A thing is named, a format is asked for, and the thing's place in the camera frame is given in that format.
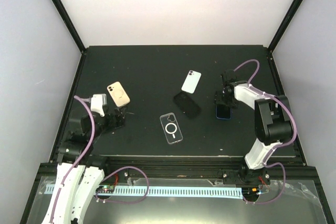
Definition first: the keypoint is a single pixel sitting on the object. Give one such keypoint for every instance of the beige cased phone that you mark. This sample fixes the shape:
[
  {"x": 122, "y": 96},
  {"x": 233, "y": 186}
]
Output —
[{"x": 118, "y": 94}]

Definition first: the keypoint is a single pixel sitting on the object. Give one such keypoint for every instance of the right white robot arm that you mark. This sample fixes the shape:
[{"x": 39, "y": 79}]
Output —
[{"x": 274, "y": 124}]

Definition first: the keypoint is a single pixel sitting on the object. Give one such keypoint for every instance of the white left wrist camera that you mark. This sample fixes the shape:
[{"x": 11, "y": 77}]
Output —
[{"x": 97, "y": 103}]

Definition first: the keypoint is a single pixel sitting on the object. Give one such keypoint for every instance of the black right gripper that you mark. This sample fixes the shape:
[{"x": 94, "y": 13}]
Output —
[{"x": 218, "y": 99}]

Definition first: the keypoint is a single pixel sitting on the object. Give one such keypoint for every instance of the white smartphone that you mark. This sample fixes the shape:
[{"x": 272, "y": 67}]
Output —
[{"x": 191, "y": 81}]

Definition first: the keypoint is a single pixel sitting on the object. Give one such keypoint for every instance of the left green circuit board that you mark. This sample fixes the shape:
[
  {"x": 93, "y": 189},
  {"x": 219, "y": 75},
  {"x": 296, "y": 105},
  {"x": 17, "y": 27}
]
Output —
[{"x": 105, "y": 189}]

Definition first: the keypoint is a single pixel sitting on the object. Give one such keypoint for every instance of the right black frame post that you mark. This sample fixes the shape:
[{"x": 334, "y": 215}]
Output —
[{"x": 293, "y": 8}]

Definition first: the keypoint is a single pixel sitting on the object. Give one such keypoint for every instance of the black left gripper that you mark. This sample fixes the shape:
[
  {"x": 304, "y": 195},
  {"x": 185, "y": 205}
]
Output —
[{"x": 120, "y": 119}]

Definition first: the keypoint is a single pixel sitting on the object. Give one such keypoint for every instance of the right circuit board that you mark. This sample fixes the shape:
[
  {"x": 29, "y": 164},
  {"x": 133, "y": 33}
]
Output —
[{"x": 254, "y": 191}]

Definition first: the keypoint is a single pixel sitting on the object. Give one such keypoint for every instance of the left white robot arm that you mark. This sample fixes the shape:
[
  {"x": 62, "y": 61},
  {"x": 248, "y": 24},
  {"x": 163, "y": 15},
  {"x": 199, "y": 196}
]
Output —
[{"x": 78, "y": 171}]

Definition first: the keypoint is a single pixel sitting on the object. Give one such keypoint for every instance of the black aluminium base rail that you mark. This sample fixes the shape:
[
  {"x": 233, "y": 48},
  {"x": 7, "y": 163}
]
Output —
[{"x": 228, "y": 173}]

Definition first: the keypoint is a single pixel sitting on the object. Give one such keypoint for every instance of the black frame post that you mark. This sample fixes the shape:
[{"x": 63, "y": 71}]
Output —
[
  {"x": 69, "y": 24},
  {"x": 293, "y": 8}
]

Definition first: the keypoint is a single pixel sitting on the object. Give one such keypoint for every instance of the black phone case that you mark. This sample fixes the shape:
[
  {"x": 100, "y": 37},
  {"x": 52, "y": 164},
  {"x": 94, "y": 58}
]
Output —
[{"x": 187, "y": 105}]

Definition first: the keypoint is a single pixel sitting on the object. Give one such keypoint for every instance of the blue smartphone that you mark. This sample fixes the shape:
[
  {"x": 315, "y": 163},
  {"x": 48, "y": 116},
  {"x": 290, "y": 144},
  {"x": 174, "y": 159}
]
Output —
[{"x": 223, "y": 112}]

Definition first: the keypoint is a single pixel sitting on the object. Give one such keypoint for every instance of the left black frame post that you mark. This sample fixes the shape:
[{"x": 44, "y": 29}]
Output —
[{"x": 69, "y": 24}]

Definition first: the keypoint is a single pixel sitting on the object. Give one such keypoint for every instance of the white slotted cable duct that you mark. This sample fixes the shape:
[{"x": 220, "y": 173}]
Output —
[{"x": 165, "y": 191}]

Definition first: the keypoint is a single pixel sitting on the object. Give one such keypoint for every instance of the clear acrylic sheet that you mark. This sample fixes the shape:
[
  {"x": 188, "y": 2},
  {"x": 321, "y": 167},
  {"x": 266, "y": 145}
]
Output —
[{"x": 289, "y": 201}]

